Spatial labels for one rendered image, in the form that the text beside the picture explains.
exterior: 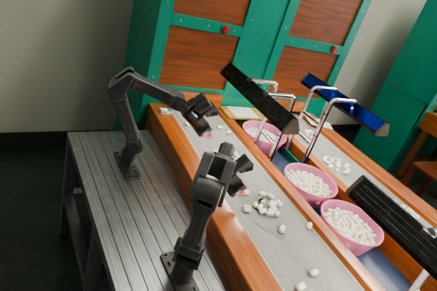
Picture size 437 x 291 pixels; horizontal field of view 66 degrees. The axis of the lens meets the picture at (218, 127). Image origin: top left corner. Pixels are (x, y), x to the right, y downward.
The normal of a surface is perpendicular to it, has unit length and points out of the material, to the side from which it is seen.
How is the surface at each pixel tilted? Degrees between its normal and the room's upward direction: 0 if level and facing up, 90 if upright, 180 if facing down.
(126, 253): 0
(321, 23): 90
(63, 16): 90
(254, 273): 0
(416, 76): 90
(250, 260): 0
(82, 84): 90
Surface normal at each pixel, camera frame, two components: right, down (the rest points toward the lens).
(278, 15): 0.41, 0.51
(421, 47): -0.84, 0.02
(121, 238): 0.26, -0.86
